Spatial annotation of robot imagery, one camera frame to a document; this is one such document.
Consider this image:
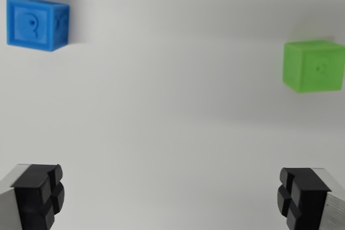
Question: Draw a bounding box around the gripper right finger with black rubber pad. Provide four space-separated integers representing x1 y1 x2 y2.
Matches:
277 167 345 230

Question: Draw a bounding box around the blue soft cube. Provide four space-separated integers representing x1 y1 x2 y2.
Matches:
6 0 71 52

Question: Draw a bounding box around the green soft cube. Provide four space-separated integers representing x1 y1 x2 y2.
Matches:
282 39 345 94

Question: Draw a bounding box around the gripper left finger with black rubber pad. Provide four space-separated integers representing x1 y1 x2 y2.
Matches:
0 163 65 230

